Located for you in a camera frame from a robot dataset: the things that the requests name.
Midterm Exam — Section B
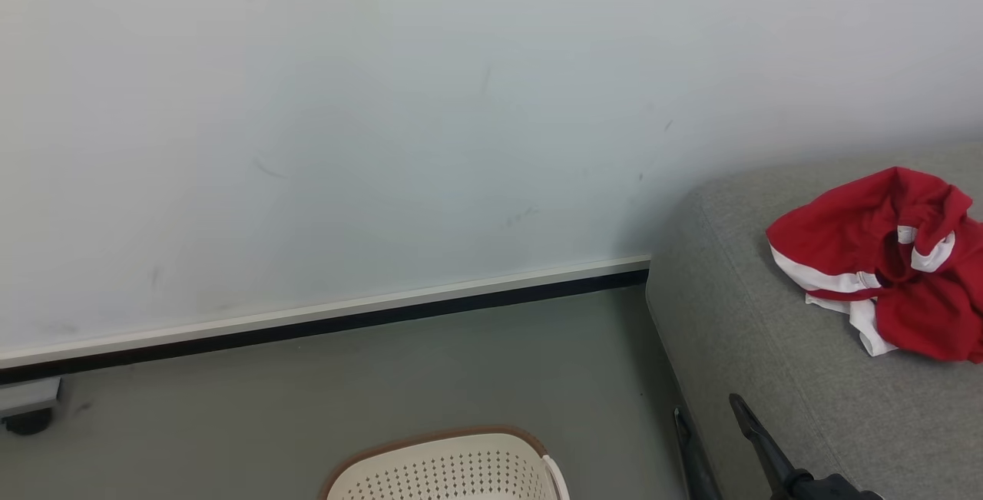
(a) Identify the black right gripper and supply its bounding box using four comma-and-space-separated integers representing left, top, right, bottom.
673, 393, 885, 500

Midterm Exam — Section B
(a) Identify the red white-trimmed garment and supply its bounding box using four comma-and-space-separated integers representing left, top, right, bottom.
765, 167, 983, 365

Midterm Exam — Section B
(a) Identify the cream perforated laundry basket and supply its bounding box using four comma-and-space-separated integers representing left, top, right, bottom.
319, 426, 571, 500

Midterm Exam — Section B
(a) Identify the grey fabric sofa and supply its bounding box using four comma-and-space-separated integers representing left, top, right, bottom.
644, 142, 983, 500

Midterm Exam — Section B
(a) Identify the white and black baseboard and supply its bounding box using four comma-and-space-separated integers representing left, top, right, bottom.
0, 255, 652, 386

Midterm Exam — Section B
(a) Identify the grey cart base with caster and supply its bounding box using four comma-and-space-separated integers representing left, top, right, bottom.
0, 376, 63, 437

